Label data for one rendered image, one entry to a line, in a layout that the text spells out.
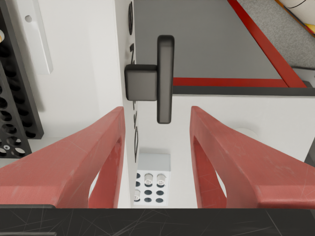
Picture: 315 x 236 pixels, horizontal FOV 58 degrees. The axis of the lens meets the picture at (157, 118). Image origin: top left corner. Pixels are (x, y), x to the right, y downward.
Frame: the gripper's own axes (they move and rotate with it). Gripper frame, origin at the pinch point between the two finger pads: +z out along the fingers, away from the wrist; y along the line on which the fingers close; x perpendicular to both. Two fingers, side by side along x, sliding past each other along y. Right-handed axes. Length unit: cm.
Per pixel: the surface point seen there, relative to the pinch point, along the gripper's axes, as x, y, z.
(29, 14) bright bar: -0.6, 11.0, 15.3
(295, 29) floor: 29, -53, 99
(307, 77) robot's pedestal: 49, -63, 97
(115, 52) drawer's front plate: -0.5, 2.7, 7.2
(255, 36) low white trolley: 14, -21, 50
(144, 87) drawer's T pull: 3.0, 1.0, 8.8
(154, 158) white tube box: 23.7, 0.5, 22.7
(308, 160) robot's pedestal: 50, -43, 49
